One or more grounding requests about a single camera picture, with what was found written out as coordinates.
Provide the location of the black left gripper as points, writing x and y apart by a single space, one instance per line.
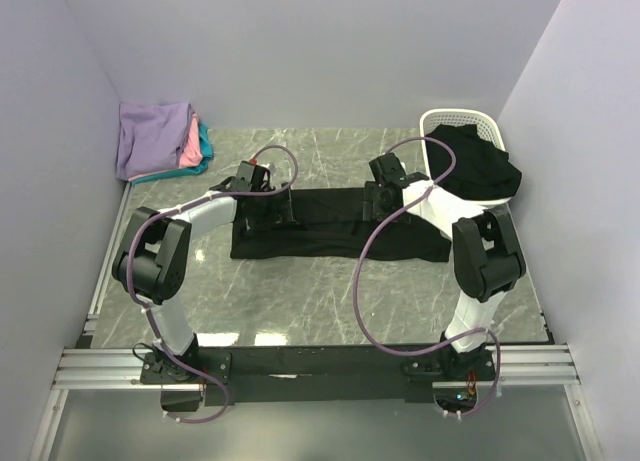
280 213

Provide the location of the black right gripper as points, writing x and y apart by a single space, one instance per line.
372 194

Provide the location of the black t-shirt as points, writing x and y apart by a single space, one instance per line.
328 223
482 172

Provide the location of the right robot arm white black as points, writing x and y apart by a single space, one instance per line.
487 257

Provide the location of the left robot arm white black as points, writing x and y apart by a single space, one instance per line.
152 258

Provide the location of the folded teal t-shirt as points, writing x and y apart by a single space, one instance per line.
207 151

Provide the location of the folded pink t-shirt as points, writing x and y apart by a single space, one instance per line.
190 158

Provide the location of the black t-shirt in basket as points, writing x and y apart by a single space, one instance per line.
482 172

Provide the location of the white perforated laundry basket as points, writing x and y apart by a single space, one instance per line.
439 159

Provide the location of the folded lavender t-shirt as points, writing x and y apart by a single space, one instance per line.
152 138

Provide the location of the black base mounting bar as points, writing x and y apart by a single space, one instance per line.
231 375

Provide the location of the aluminium extrusion rail frame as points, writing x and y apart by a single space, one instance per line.
533 410

